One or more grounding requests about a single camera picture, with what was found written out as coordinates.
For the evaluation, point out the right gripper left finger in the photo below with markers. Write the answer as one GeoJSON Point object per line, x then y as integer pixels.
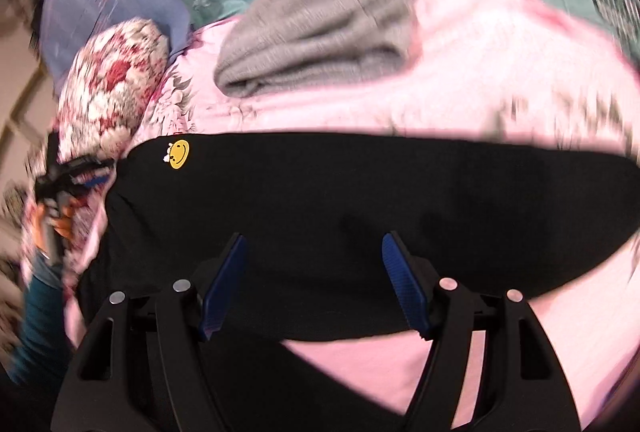
{"type": "Point", "coordinates": [140, 366]}

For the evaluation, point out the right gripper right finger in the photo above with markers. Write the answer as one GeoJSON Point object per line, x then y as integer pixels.
{"type": "Point", "coordinates": [491, 366]}

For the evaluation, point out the black pants with smiley patch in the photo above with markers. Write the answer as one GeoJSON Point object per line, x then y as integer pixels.
{"type": "Point", "coordinates": [314, 209]}

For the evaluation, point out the teal sleeved left forearm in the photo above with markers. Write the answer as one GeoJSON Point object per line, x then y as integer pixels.
{"type": "Point", "coordinates": [41, 358]}

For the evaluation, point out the red white floral quilt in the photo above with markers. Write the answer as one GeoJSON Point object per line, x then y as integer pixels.
{"type": "Point", "coordinates": [107, 88]}

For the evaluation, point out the pink floral bedsheet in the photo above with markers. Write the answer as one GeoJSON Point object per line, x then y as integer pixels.
{"type": "Point", "coordinates": [511, 71]}

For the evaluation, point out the grey folded garment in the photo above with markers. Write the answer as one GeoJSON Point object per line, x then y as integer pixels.
{"type": "Point", "coordinates": [280, 45]}

